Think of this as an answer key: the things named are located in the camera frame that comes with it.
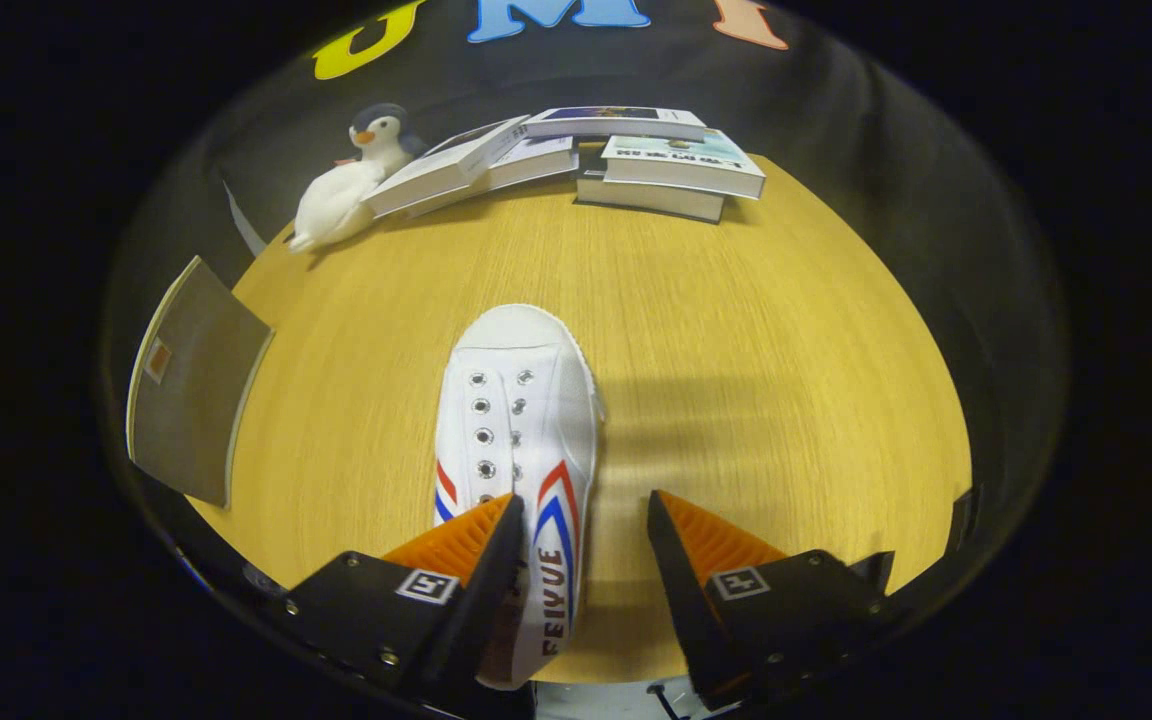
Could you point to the beige fabric storage box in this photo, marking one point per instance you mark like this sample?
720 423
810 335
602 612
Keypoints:
196 390

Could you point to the white book with blue picture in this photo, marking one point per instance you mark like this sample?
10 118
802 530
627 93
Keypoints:
616 122

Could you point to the white round plush toy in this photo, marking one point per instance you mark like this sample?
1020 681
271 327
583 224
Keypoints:
336 205

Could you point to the plain white book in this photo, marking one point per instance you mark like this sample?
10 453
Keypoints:
536 160

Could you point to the grey book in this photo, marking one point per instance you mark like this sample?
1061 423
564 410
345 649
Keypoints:
646 195

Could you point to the grey penguin plush toy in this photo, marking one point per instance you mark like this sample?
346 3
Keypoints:
381 135

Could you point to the white book with portrait cover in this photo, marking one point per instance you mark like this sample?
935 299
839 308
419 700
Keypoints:
436 170

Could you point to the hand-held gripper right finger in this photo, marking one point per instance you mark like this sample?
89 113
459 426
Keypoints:
681 600

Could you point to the white canvas shoe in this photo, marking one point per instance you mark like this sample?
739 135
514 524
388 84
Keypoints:
521 400

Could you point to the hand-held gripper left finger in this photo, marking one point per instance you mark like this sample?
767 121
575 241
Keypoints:
476 610

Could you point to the pale teal cover book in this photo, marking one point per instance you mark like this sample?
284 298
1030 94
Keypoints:
686 160

